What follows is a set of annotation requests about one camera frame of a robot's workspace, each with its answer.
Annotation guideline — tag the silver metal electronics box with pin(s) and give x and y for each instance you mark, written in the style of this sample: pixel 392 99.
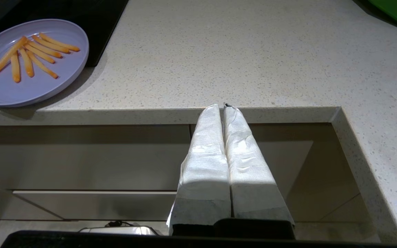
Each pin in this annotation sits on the silver metal electronics box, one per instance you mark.
pixel 133 230

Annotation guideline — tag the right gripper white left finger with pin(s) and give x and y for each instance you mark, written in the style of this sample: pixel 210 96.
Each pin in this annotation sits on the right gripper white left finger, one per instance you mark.
pixel 205 172

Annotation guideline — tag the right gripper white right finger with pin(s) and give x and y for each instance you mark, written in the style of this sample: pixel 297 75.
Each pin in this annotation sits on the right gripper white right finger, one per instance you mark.
pixel 250 179

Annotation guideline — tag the beige base cabinet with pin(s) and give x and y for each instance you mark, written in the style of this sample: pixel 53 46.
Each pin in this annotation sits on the beige base cabinet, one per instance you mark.
pixel 81 158

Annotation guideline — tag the black induction cooktop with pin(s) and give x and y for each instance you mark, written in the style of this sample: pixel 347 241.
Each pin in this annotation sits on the black induction cooktop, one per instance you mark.
pixel 98 20

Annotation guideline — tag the long orange french fry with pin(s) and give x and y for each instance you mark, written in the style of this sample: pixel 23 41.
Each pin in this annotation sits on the long orange french fry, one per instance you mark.
pixel 9 55

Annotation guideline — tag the lilac round plate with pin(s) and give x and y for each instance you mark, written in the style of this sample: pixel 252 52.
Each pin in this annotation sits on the lilac round plate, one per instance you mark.
pixel 47 89

